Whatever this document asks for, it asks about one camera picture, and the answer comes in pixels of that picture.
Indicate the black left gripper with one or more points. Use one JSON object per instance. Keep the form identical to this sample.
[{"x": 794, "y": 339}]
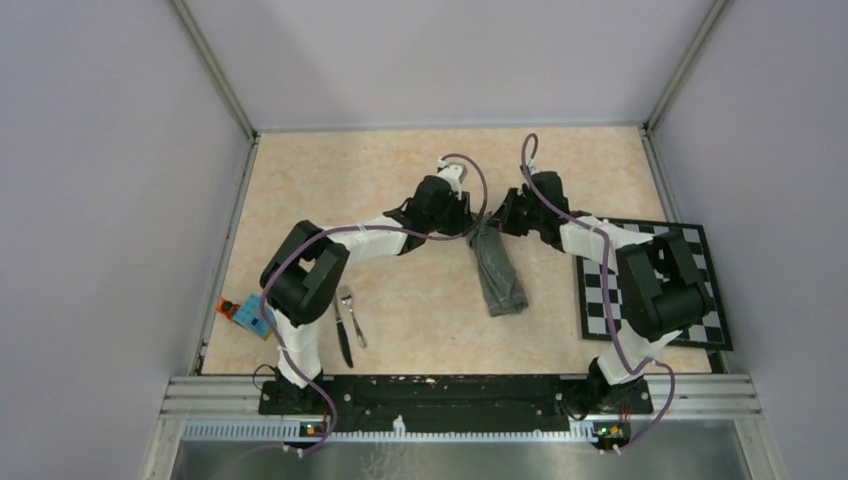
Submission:
[{"x": 464, "y": 220}]

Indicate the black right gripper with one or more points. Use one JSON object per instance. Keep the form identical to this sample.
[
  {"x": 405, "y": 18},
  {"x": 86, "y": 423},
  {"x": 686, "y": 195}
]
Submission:
[{"x": 503, "y": 219}]

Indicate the grey cloth napkin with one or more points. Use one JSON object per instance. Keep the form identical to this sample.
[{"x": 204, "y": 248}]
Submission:
[{"x": 501, "y": 287}]

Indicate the silver fork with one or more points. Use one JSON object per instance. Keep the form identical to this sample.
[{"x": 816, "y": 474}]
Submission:
[{"x": 347, "y": 298}]

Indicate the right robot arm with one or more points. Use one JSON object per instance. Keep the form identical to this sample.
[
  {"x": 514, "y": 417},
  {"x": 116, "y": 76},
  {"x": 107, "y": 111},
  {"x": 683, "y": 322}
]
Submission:
[{"x": 652, "y": 281}]

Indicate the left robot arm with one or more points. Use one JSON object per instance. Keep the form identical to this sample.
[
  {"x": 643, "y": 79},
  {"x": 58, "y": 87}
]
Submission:
[{"x": 301, "y": 280}]

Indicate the silver table knife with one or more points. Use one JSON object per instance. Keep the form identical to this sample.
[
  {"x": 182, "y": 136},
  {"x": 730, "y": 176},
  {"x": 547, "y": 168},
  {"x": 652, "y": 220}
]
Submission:
[{"x": 342, "y": 336}]

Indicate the colourful card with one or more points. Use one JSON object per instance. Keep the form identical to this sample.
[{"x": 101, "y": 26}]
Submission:
[{"x": 246, "y": 315}]

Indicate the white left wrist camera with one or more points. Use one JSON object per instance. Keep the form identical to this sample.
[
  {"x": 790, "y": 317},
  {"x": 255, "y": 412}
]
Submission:
[{"x": 453, "y": 173}]

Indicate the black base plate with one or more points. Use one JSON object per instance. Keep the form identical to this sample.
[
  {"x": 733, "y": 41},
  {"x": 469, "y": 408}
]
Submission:
[{"x": 521, "y": 403}]

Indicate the aluminium frame rail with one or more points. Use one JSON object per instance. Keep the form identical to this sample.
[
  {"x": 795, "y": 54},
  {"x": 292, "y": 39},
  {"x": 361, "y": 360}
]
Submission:
[{"x": 226, "y": 407}]

